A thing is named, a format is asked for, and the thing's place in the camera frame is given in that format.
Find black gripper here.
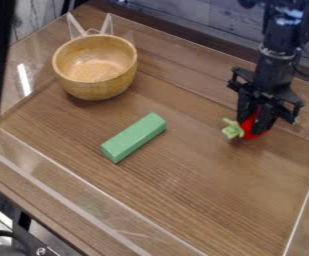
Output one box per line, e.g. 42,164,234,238
228,67,304,135

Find red plush strawberry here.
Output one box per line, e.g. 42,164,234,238
221,110,266,140

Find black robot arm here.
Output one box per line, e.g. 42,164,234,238
228,0,309,139

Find green rectangular block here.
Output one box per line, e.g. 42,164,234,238
101,112,168,163

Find wooden bowl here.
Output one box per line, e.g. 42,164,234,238
51,34,138,101

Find black table leg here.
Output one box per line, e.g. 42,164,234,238
13,209,33,235

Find clear acrylic tray wall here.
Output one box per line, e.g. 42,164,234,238
0,6,309,256

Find black cable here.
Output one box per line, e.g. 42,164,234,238
0,228,29,256

